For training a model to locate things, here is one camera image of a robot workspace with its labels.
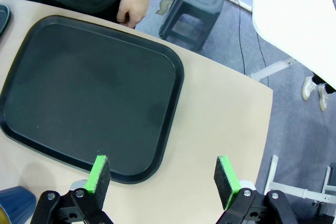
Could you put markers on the white side table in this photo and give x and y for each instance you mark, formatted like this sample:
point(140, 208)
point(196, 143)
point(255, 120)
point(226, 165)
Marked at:
point(296, 11)

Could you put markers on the dark grey plastic stool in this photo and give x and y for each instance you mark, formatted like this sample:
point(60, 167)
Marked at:
point(194, 9)

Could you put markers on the large black plastic tray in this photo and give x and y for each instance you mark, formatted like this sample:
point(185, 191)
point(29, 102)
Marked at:
point(86, 95)

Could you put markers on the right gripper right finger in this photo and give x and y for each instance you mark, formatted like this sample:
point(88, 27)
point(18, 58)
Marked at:
point(227, 182)

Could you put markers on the white sneaker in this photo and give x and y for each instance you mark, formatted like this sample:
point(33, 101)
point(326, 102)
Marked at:
point(308, 89)
point(323, 98)

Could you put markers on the blue ribbed cup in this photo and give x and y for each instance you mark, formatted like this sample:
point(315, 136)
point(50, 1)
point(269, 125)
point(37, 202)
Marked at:
point(18, 203)

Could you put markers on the person's left hand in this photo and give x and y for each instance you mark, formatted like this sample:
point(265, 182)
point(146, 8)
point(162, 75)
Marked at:
point(134, 6)

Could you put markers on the torn paper scrap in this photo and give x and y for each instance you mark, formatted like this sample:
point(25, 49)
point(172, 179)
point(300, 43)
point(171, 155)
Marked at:
point(163, 6)

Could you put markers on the white metal frame stand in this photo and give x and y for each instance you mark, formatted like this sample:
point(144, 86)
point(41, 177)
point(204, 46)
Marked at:
point(294, 190)

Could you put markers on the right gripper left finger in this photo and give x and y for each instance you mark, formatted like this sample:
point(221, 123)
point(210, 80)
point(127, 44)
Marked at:
point(98, 182)

